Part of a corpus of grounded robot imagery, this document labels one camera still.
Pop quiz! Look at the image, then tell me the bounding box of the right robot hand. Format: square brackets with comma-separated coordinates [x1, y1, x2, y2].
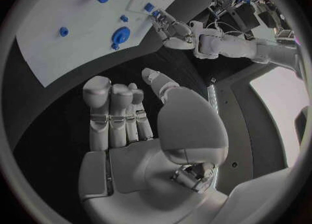
[78, 67, 230, 224]

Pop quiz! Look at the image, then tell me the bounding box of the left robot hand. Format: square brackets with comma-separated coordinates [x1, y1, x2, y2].
[149, 9, 197, 50]

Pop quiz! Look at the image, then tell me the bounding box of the white task board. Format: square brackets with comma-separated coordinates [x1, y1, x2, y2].
[16, 0, 204, 88]

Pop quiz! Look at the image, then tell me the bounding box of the blue gear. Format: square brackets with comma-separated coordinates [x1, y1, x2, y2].
[110, 26, 132, 45]

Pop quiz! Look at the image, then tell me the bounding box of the cluttered workshop desk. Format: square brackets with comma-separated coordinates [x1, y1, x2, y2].
[206, 0, 297, 41]

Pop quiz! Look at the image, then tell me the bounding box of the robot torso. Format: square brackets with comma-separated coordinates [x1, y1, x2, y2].
[205, 64, 311, 195]

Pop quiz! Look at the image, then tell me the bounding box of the white cable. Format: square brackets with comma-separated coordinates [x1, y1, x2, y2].
[205, 21, 244, 36]

